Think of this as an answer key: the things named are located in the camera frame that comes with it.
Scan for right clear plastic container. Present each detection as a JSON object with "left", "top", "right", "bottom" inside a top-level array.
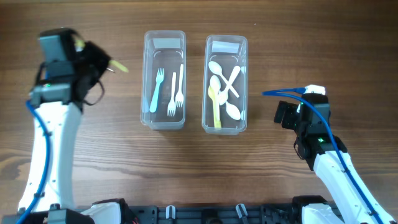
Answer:
[{"left": 201, "top": 35, "right": 248, "bottom": 135}]

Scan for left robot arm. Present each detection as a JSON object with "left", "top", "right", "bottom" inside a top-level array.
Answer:
[{"left": 17, "top": 27, "right": 128, "bottom": 223}]

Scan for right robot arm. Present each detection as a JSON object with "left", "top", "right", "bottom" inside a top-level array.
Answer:
[{"left": 271, "top": 89, "right": 396, "bottom": 223}]

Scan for left blue cable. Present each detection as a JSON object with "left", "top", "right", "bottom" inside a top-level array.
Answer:
[{"left": 15, "top": 99, "right": 52, "bottom": 224}]

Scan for clear plastic container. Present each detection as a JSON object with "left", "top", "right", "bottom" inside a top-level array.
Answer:
[
  {"left": 141, "top": 30, "right": 187, "bottom": 130},
  {"left": 201, "top": 35, "right": 248, "bottom": 135}
]

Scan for translucent slim plastic fork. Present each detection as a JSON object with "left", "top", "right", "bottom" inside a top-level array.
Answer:
[{"left": 175, "top": 64, "right": 184, "bottom": 108}]

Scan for blue cable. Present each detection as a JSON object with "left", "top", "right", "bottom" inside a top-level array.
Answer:
[
  {"left": 261, "top": 87, "right": 385, "bottom": 224},
  {"left": 15, "top": 99, "right": 52, "bottom": 224}
]

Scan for yellow plastic spoon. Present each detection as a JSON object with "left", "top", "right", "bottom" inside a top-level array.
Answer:
[{"left": 208, "top": 86, "right": 221, "bottom": 128}]

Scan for left clear plastic container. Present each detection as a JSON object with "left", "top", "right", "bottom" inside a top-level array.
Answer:
[{"left": 141, "top": 30, "right": 187, "bottom": 130}]

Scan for right blue cable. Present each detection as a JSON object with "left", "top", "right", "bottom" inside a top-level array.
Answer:
[{"left": 261, "top": 87, "right": 385, "bottom": 224}]

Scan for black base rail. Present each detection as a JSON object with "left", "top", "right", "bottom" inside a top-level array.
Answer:
[{"left": 130, "top": 203, "right": 299, "bottom": 224}]

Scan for thick white plastic fork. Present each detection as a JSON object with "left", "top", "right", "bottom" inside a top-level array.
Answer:
[{"left": 149, "top": 68, "right": 164, "bottom": 113}]

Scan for yellow plastic fork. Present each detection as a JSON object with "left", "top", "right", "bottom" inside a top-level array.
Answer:
[{"left": 74, "top": 39, "right": 129, "bottom": 73}]

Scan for white spoon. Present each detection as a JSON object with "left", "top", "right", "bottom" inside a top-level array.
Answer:
[
  {"left": 225, "top": 101, "right": 241, "bottom": 121},
  {"left": 210, "top": 75, "right": 221, "bottom": 104},
  {"left": 208, "top": 61, "right": 239, "bottom": 98}
]

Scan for white spoon bowl down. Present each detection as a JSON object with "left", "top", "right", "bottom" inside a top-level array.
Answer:
[{"left": 218, "top": 66, "right": 241, "bottom": 105}]

